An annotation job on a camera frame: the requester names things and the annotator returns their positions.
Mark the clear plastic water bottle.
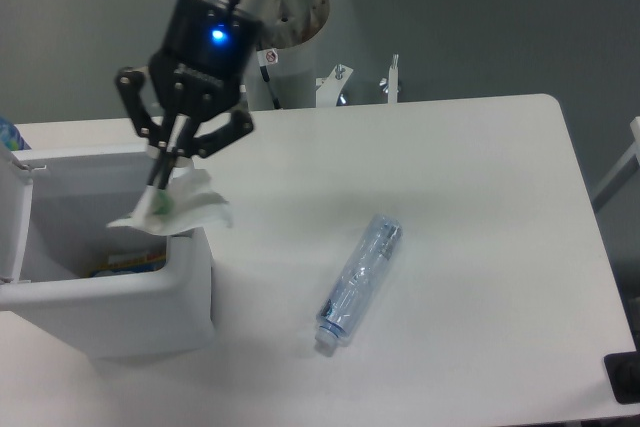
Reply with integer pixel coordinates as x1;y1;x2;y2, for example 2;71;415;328
315;214;403;357

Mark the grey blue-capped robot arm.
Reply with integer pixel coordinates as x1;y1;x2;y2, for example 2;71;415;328
114;0;276;190

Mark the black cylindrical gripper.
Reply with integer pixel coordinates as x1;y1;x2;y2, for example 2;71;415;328
114;0;275;190

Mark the white open trash can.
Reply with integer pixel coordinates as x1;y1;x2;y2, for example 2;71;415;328
1;144;215;358

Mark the white metal frame bracket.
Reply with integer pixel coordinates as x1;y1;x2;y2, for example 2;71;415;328
315;53;402;108

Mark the black table clamp mount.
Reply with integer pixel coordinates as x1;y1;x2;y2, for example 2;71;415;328
604;351;639;405

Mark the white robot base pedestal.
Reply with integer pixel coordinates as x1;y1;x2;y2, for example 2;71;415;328
244;0;330;111

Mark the black cable on pedestal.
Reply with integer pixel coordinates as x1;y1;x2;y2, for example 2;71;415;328
257;46;283;111

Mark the white paper wrapper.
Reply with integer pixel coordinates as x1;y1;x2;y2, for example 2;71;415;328
106;164;233;237

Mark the white frame leg right edge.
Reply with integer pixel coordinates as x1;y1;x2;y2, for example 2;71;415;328
591;117;639;212

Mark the blue patterned object left edge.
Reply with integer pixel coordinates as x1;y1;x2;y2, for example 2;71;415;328
0;117;31;151

